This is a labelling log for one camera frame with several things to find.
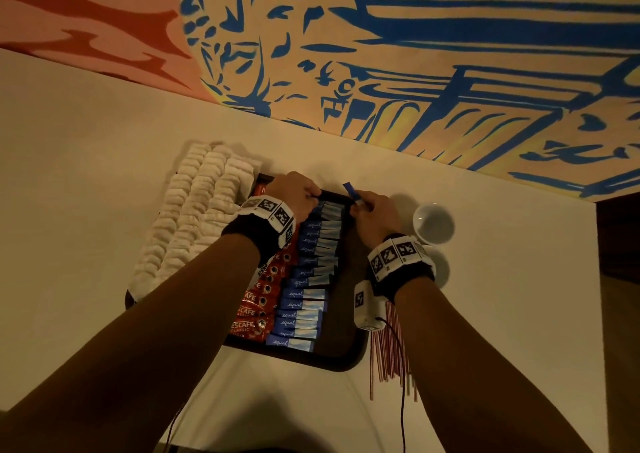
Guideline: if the black right wristband with markers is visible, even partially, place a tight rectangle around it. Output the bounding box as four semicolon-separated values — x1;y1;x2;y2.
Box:
365;232;438;305

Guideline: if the person's left forearm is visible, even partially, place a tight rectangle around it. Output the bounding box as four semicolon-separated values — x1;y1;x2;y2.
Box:
0;232;263;453

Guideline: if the blue sugar sachets group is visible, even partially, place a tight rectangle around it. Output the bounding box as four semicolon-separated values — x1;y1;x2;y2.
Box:
264;198;347;355

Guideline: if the dark brown tray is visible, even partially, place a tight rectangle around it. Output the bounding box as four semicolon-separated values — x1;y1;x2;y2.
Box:
124;172;374;374

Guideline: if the black wristband with markers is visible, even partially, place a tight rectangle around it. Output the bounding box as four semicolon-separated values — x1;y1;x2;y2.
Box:
221;196;298;268
365;232;438;305

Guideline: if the person's right hand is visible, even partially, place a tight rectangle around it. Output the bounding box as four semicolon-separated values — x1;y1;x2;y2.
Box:
349;188;404;251

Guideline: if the small white cup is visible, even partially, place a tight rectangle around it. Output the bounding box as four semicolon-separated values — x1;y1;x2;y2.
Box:
411;200;457;247

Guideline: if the black left wristband with markers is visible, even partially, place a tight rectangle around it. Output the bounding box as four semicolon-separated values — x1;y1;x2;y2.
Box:
221;196;298;268

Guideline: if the person's right forearm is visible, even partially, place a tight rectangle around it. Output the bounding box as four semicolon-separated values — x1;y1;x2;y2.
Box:
395;278;593;453

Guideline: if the person's left hand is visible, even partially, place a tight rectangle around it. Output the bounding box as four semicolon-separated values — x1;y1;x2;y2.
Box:
261;170;324;226

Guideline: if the row of tea bags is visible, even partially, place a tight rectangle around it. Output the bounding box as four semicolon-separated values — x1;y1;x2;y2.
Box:
127;142;260;305

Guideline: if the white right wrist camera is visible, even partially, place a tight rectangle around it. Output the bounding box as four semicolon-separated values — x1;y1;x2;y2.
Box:
351;278;390;333

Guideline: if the black right camera cable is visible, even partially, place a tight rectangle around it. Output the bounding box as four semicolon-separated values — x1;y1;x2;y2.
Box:
398;312;412;453

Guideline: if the bundle of red stir sticks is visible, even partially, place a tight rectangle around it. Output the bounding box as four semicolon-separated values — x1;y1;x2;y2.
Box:
367;300;422;403

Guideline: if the row of red Nescafe sachets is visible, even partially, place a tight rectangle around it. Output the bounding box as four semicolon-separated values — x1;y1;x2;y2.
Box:
229;176;302;345

